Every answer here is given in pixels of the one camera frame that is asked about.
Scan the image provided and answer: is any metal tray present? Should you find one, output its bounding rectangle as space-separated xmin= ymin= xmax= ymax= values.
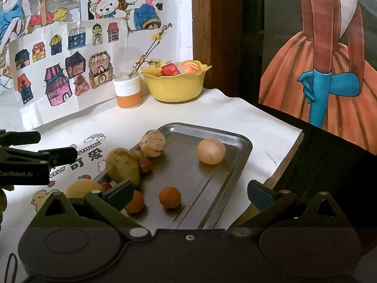
xmin=92 ymin=121 xmax=254 ymax=231

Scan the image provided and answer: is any yellow flower twig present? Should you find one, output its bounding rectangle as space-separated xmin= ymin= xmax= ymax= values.
xmin=128 ymin=22 xmax=172 ymax=77

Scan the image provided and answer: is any large yellow round fruit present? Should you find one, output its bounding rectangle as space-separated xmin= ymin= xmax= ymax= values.
xmin=65 ymin=179 xmax=103 ymax=198

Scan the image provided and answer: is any beige speckled round fruit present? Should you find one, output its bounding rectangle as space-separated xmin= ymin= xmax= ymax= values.
xmin=140 ymin=130 xmax=166 ymax=158

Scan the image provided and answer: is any pale peach round fruit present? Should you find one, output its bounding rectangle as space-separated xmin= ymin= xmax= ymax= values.
xmin=196 ymin=138 xmax=225 ymax=165

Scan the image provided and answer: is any yellow plastic bowl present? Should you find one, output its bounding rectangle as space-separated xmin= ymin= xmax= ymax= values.
xmin=141 ymin=64 xmax=211 ymax=103

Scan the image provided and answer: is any dark red small fruit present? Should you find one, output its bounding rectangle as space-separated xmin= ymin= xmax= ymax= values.
xmin=100 ymin=182 xmax=112 ymax=192

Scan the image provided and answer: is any white printed table cloth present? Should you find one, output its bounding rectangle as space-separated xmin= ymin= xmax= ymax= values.
xmin=1 ymin=89 xmax=301 ymax=282

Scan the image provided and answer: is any brown wooden post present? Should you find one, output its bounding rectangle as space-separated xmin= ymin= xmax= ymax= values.
xmin=192 ymin=0 xmax=242 ymax=96

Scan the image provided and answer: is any small orange red fruit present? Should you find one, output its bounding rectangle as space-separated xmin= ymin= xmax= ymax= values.
xmin=124 ymin=190 xmax=144 ymax=213

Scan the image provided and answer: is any white orange glass jar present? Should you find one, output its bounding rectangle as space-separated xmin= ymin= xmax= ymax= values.
xmin=112 ymin=72 xmax=142 ymax=109

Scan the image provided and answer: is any person's hand on gripper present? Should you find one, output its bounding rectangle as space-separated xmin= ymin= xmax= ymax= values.
xmin=0 ymin=185 xmax=15 ymax=224

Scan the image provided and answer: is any yellow green pear fruit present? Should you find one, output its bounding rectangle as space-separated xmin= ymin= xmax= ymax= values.
xmin=105 ymin=148 xmax=140 ymax=187

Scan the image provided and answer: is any red white toy block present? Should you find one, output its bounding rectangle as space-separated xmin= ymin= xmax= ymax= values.
xmin=161 ymin=63 xmax=181 ymax=76

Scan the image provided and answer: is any coloured houses drawing paper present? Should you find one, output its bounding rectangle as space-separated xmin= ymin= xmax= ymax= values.
xmin=8 ymin=18 xmax=128 ymax=130

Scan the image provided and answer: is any cartoon children poster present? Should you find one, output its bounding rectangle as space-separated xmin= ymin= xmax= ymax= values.
xmin=1 ymin=0 xmax=163 ymax=93

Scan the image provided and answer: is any orange dress lady poster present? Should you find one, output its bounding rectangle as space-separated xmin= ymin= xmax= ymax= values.
xmin=259 ymin=0 xmax=376 ymax=153

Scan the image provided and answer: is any orange round fruit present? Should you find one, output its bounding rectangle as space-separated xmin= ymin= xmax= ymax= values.
xmin=159 ymin=187 xmax=181 ymax=209

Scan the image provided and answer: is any olive brown small fruit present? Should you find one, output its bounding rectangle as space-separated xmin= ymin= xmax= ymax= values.
xmin=132 ymin=150 xmax=144 ymax=160

